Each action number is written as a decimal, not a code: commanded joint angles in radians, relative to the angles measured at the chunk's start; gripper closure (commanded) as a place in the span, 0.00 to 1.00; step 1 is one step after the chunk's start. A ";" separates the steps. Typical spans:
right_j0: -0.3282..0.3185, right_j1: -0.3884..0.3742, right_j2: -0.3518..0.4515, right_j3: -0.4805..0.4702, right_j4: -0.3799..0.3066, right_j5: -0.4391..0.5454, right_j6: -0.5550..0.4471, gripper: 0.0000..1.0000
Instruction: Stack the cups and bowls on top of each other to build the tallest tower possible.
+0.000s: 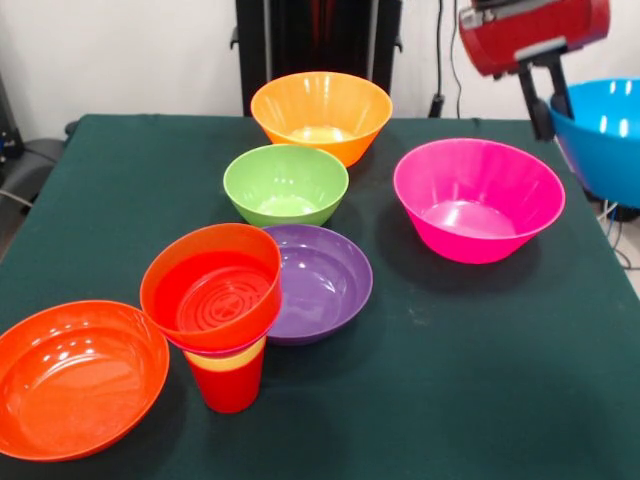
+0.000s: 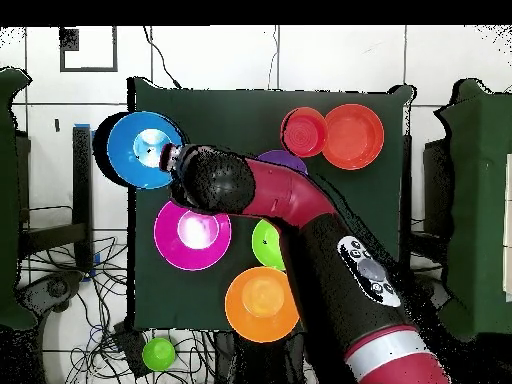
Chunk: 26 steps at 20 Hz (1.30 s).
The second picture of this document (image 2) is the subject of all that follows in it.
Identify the large light orange bowl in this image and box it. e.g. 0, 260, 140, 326
223, 266, 302, 344

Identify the dark green table cloth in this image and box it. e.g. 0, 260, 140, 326
126, 75, 416, 336

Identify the purple bowl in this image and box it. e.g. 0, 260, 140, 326
255, 149, 310, 177

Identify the small green round bowl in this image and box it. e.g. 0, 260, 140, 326
141, 336, 177, 373

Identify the small orange bowl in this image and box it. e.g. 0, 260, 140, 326
279, 106, 329, 159

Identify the large magenta bowl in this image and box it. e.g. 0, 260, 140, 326
152, 199, 233, 273

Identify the black metal stand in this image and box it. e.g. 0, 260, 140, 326
19, 123, 99, 277

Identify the black square floor frame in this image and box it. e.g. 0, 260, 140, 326
59, 26, 120, 73

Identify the blue bowl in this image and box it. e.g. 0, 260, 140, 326
106, 110, 187, 191

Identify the green covered side table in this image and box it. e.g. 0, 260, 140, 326
435, 77, 512, 341
0, 66, 37, 331

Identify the large red-orange bowl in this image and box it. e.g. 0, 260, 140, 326
321, 103, 386, 172

